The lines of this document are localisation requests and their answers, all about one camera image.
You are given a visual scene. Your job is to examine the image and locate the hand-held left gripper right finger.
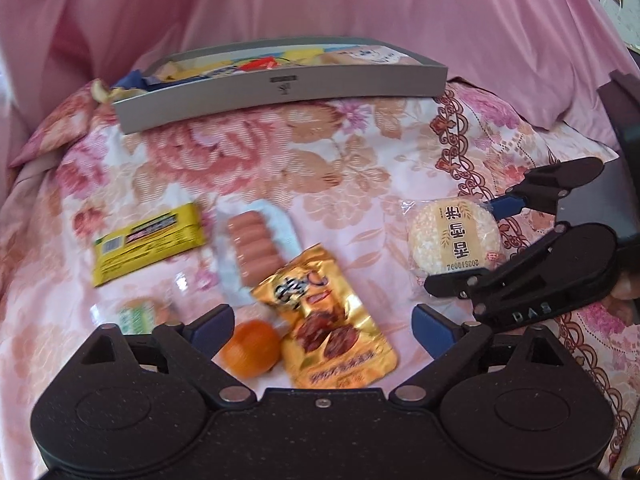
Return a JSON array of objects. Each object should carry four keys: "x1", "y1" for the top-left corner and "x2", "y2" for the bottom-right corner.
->
[{"x1": 388, "y1": 304, "x2": 582, "y2": 407}]

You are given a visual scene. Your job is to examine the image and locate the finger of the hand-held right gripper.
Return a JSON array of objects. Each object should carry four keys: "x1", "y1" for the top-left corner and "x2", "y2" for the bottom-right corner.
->
[
  {"x1": 484, "y1": 156, "x2": 607, "y2": 221},
  {"x1": 423, "y1": 224, "x2": 572, "y2": 319}
]

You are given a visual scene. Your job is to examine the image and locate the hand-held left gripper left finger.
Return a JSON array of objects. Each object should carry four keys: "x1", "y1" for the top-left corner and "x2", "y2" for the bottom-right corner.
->
[{"x1": 62, "y1": 304, "x2": 257, "y2": 409}]

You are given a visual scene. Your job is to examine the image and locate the orange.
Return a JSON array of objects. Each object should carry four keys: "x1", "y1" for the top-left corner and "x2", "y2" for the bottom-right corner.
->
[{"x1": 219, "y1": 319, "x2": 282, "y2": 379}]

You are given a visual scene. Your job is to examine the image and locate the round rice cracker packet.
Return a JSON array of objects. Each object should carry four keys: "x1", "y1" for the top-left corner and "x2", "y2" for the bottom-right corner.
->
[{"x1": 401, "y1": 198, "x2": 504, "y2": 302}]

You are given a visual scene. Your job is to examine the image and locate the green label cake packet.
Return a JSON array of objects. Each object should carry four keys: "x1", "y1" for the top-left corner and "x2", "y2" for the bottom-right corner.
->
[{"x1": 89, "y1": 297, "x2": 187, "y2": 337}]

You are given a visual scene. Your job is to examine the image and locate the sausage packet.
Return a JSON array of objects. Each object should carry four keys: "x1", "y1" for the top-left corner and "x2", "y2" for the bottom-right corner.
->
[{"x1": 214, "y1": 199, "x2": 302, "y2": 309}]

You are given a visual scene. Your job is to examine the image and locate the yellow snack bar packet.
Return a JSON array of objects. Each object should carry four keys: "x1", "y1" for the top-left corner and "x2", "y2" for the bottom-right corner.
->
[{"x1": 91, "y1": 202, "x2": 209, "y2": 289}]

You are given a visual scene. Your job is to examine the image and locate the gold snack packet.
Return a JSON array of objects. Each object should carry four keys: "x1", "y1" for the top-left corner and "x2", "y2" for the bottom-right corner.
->
[{"x1": 249, "y1": 243, "x2": 400, "y2": 390}]

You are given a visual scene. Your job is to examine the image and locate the grey shallow cardboard box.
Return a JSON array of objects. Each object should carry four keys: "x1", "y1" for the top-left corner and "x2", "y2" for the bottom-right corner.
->
[{"x1": 109, "y1": 36, "x2": 449, "y2": 135}]

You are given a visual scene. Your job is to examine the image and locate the red snack packet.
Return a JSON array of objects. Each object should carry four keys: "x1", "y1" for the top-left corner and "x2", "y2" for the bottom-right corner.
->
[{"x1": 236, "y1": 57, "x2": 282, "y2": 72}]

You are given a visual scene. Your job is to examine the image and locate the person's right hand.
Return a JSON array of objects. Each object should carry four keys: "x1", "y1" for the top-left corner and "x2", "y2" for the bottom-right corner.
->
[{"x1": 611, "y1": 271, "x2": 640, "y2": 306}]

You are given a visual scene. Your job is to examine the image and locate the floral bedsheet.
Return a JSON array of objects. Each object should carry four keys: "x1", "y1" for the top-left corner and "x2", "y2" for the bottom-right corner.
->
[{"x1": 7, "y1": 76, "x2": 636, "y2": 480}]

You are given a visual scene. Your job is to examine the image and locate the pink quilt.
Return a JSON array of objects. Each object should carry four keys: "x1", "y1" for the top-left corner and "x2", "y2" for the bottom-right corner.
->
[{"x1": 0, "y1": 75, "x2": 66, "y2": 480}]

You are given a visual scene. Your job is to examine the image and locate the yellow cartoon printed liner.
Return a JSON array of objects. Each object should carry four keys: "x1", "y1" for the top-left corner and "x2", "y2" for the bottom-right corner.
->
[{"x1": 111, "y1": 48, "x2": 331, "y2": 92}]

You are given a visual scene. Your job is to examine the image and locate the pink curtain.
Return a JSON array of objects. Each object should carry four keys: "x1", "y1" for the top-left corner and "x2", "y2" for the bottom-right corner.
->
[{"x1": 0, "y1": 0, "x2": 640, "y2": 171}]

